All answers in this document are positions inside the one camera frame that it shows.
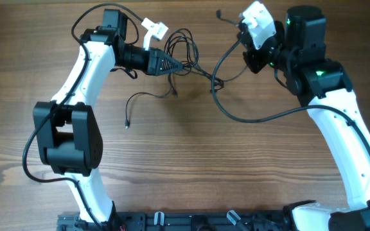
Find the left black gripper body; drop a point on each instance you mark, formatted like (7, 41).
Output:
(153, 53)

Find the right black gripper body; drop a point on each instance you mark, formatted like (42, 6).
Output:
(268, 54)

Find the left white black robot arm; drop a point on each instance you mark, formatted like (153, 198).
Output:
(66, 131)

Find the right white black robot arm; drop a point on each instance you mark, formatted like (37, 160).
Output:
(323, 88)

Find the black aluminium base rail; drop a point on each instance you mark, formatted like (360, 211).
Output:
(140, 221)

